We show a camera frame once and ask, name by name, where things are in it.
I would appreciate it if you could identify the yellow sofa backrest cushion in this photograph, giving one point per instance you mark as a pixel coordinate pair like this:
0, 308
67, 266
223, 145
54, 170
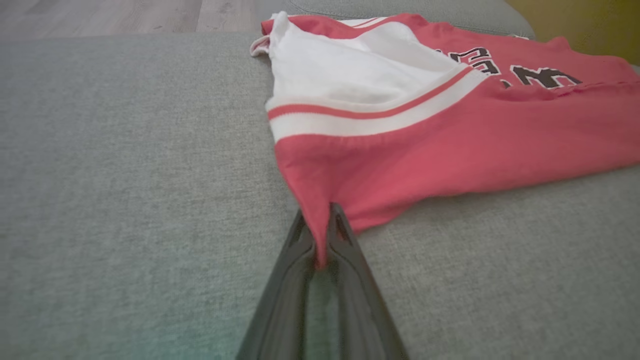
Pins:
590, 25

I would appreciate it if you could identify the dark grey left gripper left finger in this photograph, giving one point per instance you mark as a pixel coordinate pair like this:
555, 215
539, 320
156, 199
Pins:
282, 310

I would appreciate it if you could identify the red and white jersey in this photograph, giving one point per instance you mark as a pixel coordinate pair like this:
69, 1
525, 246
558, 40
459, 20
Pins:
425, 150

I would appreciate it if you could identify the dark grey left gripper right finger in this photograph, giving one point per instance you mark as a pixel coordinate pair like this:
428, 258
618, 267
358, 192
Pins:
362, 310

